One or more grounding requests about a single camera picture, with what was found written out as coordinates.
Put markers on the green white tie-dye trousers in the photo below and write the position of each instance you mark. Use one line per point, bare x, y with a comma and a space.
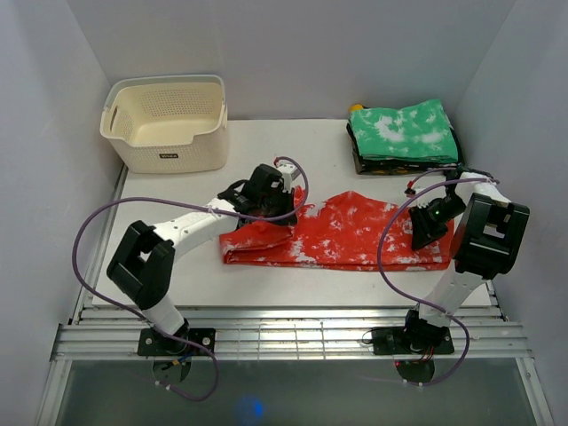
419, 133

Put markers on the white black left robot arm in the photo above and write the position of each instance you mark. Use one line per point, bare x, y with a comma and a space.
142, 265

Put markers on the aluminium table frame rails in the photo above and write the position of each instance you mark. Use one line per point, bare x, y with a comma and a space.
303, 365

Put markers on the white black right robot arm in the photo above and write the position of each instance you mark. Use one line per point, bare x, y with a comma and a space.
485, 244

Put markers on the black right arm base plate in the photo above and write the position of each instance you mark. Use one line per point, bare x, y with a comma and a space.
402, 341

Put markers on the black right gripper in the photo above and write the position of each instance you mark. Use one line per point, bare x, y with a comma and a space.
422, 232

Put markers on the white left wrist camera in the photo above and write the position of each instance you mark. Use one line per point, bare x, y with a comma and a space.
289, 172

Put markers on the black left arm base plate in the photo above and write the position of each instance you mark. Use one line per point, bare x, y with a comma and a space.
153, 344

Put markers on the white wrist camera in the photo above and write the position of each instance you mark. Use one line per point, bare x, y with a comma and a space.
289, 172
414, 201

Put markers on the cream perforated plastic basket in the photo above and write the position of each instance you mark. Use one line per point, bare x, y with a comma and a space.
168, 124

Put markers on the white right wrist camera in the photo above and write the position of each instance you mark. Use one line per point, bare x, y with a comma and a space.
414, 201

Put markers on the red white tie-dye trousers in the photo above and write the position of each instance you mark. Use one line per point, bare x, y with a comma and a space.
340, 233

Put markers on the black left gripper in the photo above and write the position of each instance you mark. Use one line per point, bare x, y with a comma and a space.
287, 208

